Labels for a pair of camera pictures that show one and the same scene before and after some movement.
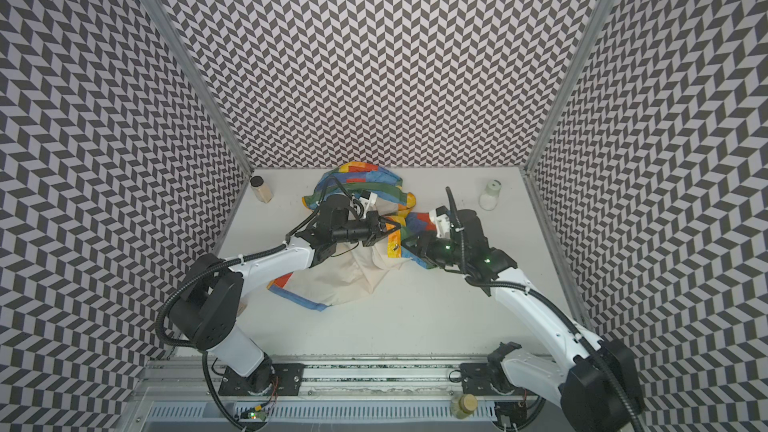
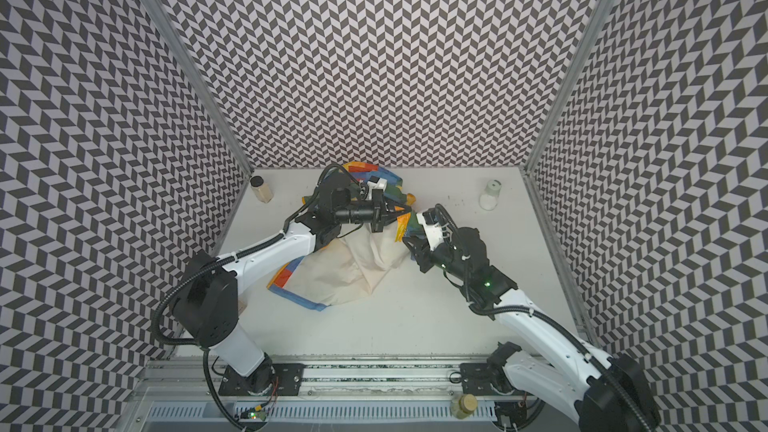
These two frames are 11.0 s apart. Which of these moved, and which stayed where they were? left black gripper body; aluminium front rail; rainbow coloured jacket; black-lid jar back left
Moved: left black gripper body
Stayed: aluminium front rail; rainbow coloured jacket; black-lid jar back left
